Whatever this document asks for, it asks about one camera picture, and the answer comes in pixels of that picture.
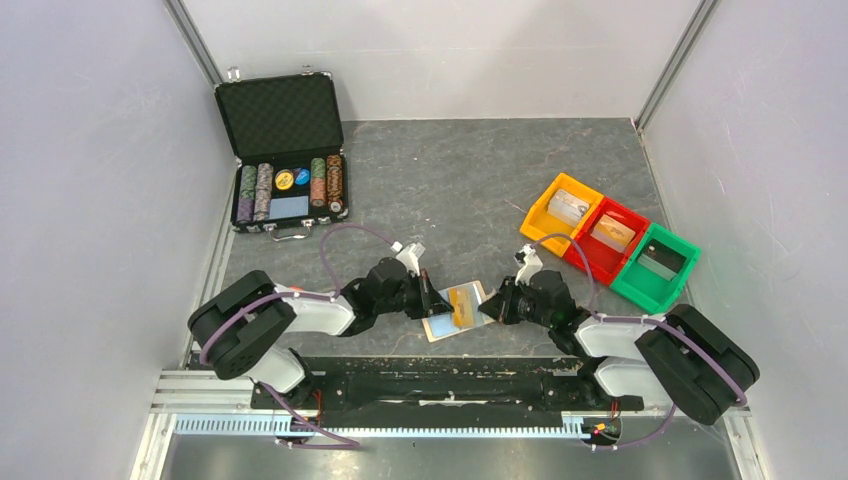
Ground black poker chip case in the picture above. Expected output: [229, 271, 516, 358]
[214, 71, 351, 233]

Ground left aluminium frame post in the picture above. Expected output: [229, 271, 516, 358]
[164, 0, 223, 86]

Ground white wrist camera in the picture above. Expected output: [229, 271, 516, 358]
[514, 244, 543, 285]
[391, 241, 426, 276]

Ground card deck in red bin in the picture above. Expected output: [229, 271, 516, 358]
[590, 214, 636, 253]

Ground aluminium frame post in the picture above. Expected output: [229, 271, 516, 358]
[164, 0, 223, 86]
[633, 0, 720, 135]

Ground right aluminium frame post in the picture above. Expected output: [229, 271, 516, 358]
[633, 0, 720, 135]

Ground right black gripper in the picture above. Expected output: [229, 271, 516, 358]
[478, 276, 554, 329]

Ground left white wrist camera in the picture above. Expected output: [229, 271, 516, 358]
[391, 241, 426, 276]

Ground beige leather card holder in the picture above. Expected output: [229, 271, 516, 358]
[422, 280, 494, 342]

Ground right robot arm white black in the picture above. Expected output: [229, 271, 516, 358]
[479, 270, 761, 425]

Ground card deck in green bin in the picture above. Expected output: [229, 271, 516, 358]
[637, 240, 686, 281]

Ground blue dealer button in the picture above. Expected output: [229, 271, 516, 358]
[294, 168, 311, 186]

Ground red plastic bin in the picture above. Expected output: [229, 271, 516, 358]
[563, 197, 652, 286]

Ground orange gold credit card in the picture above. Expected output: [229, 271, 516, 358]
[448, 286, 476, 329]

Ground green orange chip stack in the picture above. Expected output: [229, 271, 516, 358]
[310, 157, 327, 208]

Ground brown orange chip stack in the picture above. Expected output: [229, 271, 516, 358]
[326, 155, 344, 213]

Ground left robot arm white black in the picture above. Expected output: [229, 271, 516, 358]
[187, 258, 454, 408]

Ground yellow dealer button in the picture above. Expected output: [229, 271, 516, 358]
[274, 169, 295, 191]

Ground green plastic bin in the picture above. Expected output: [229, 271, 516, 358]
[611, 223, 701, 314]

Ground card deck in yellow bin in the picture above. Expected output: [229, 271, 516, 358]
[547, 189, 590, 227]

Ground grey purple chip stack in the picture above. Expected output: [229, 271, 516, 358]
[253, 163, 274, 221]

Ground white slotted cable duct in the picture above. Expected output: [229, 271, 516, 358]
[173, 414, 590, 440]

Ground blue playing card deck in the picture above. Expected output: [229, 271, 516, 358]
[268, 196, 310, 220]

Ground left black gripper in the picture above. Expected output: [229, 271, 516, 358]
[375, 268, 454, 320]

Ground green purple chip stack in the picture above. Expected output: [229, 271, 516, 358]
[236, 165, 258, 223]

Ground yellow plastic bin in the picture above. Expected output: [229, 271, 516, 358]
[519, 173, 604, 241]

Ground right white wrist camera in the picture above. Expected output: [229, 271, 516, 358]
[514, 244, 543, 285]

